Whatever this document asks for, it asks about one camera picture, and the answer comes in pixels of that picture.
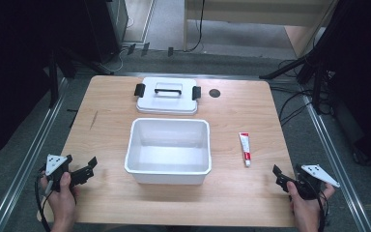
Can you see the aluminium floor rail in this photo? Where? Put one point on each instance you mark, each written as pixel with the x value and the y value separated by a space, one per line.
pixel 335 154
pixel 25 164

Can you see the person's left hand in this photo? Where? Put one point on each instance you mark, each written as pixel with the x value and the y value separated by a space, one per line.
pixel 62 201

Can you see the black curtain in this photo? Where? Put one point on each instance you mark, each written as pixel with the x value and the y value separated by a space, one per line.
pixel 364 80
pixel 13 64

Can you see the small black floor block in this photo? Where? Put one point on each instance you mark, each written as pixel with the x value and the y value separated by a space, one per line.
pixel 145 49
pixel 131 49
pixel 170 51

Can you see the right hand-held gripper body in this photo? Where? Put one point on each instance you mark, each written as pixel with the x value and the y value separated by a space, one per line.
pixel 312 180

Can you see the white and red tube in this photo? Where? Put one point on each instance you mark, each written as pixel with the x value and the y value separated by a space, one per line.
pixel 245 148

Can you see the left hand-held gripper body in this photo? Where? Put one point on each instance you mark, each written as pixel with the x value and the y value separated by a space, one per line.
pixel 57 167

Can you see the person's right hand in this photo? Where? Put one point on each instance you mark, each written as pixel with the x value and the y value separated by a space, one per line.
pixel 306 209

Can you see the black round table grommet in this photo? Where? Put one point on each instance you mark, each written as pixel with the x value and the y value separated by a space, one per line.
pixel 214 93

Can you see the black cabinet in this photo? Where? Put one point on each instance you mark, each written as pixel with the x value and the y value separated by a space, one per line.
pixel 108 29

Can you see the black metal stand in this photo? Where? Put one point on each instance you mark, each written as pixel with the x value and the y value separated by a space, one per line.
pixel 54 80
pixel 309 64

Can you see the light wooden furniture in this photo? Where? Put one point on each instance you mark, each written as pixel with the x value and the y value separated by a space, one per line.
pixel 257 14

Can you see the white plastic storage box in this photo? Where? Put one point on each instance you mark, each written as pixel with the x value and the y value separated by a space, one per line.
pixel 169 154

